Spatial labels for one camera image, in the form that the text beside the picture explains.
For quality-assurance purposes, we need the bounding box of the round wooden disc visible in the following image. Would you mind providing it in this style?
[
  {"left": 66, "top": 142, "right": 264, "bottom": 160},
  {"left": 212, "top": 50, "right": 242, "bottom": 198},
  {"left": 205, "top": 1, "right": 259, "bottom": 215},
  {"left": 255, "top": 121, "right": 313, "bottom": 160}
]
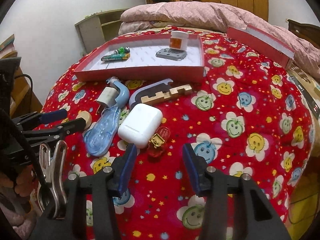
[{"left": 76, "top": 111, "right": 92, "bottom": 129}]

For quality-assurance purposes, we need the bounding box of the clear blue plastic case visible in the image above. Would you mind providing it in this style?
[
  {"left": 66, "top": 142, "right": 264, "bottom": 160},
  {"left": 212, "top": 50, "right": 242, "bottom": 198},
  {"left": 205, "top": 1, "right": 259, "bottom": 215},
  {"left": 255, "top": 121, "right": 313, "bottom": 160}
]
[{"left": 84, "top": 105, "right": 121, "bottom": 157}]

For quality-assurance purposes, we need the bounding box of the red and yellow toy figure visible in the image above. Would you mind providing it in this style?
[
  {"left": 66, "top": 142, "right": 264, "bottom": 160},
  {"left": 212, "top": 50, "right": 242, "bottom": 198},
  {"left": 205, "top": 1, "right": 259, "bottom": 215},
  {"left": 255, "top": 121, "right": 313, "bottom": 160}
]
[{"left": 148, "top": 126, "right": 170, "bottom": 158}]

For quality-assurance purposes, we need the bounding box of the white small cube adapter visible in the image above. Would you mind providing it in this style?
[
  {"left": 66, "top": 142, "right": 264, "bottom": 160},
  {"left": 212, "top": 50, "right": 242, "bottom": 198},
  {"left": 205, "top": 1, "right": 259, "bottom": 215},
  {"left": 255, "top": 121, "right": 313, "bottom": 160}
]
[{"left": 97, "top": 87, "right": 119, "bottom": 107}]

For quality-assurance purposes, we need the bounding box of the white earbuds case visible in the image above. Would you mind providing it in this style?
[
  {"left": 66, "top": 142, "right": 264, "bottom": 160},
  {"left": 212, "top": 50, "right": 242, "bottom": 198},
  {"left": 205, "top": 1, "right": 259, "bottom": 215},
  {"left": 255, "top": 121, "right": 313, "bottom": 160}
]
[{"left": 118, "top": 103, "right": 163, "bottom": 148}]

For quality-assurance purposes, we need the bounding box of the light blue curved tube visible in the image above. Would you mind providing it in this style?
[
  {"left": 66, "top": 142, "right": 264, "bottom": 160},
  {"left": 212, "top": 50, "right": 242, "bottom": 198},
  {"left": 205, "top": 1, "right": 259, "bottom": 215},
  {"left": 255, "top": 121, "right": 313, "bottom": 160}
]
[{"left": 106, "top": 76, "right": 130, "bottom": 108}]

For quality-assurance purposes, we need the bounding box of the green battery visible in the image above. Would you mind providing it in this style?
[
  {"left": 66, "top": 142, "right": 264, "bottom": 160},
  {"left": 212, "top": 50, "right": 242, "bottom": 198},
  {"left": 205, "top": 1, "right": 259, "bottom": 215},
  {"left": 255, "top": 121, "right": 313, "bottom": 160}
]
[{"left": 101, "top": 53, "right": 130, "bottom": 62}]

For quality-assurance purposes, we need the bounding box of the green toy piece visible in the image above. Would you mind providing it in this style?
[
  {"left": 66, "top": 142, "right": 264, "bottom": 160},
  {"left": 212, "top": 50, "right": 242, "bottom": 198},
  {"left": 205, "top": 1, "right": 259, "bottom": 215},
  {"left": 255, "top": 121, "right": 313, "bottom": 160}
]
[{"left": 114, "top": 47, "right": 130, "bottom": 54}]

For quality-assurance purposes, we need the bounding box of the wooden puzzle block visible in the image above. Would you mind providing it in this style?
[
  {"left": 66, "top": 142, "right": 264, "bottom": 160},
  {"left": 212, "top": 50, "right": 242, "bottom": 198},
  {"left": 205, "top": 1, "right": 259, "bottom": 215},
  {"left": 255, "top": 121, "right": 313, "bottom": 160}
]
[{"left": 141, "top": 84, "right": 193, "bottom": 105}]

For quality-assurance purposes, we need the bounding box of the grey perforated plastic plate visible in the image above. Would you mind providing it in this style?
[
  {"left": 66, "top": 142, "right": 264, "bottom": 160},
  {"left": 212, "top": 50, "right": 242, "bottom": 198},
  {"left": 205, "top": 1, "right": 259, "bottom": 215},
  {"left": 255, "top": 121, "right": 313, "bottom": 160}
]
[{"left": 156, "top": 48, "right": 187, "bottom": 61}]

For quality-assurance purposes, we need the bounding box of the white-capped orange jar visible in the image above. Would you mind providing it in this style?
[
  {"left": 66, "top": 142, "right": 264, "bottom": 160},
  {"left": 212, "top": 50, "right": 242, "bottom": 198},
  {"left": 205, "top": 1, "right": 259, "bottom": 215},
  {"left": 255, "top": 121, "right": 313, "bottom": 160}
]
[{"left": 169, "top": 31, "right": 189, "bottom": 51}]

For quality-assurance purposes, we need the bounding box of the metal spring clip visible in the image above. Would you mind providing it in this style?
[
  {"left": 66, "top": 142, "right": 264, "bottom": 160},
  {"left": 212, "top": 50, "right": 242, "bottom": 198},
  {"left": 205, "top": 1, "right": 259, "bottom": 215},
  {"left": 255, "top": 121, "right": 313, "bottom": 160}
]
[{"left": 37, "top": 140, "right": 67, "bottom": 219}]

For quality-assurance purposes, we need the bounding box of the green-grey bookshelf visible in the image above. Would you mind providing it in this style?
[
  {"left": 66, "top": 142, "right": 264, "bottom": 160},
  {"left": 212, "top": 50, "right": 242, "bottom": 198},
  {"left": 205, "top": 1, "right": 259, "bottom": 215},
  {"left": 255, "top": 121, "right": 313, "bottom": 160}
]
[{"left": 74, "top": 9, "right": 126, "bottom": 53}]

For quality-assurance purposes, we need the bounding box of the grey-purple curved plastic piece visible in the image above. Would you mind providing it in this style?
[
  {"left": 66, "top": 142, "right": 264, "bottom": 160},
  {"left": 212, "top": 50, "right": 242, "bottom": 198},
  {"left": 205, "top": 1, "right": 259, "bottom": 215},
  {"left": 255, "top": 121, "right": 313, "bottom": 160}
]
[{"left": 129, "top": 78, "right": 173, "bottom": 109}]

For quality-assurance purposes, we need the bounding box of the red smiley-flower blanket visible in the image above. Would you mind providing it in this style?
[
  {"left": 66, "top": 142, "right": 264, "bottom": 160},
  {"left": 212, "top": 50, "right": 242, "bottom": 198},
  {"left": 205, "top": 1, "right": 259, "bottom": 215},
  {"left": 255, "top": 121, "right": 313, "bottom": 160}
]
[{"left": 37, "top": 26, "right": 316, "bottom": 240}]

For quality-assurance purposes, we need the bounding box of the pink quilted duvet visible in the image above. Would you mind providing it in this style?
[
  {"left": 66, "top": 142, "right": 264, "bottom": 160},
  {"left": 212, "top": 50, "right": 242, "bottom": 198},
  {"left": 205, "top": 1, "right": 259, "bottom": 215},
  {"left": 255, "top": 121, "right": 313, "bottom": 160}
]
[{"left": 119, "top": 2, "right": 319, "bottom": 80}]

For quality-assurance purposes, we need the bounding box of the red shallow box tray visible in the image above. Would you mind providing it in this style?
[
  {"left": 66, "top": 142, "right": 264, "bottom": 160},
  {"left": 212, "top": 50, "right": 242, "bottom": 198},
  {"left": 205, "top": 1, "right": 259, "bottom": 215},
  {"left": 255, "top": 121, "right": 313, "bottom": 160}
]
[{"left": 74, "top": 33, "right": 204, "bottom": 82}]

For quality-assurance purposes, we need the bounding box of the red box lid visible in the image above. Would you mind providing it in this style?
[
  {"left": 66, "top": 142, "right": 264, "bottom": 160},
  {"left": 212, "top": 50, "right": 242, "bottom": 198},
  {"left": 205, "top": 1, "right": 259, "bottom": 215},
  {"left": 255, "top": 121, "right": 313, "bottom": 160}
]
[{"left": 227, "top": 25, "right": 295, "bottom": 69}]

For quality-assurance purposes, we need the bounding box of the dark wooden headboard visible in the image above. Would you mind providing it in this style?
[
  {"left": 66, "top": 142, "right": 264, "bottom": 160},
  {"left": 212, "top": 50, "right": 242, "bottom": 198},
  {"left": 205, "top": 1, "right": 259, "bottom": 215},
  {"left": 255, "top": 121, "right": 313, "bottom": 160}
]
[{"left": 287, "top": 19, "right": 320, "bottom": 49}]

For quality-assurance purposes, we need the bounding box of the black cable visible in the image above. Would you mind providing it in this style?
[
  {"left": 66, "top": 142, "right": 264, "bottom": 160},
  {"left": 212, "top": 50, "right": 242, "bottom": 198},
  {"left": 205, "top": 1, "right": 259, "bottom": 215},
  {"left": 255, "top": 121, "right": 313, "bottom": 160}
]
[{"left": 0, "top": 73, "right": 61, "bottom": 218}]

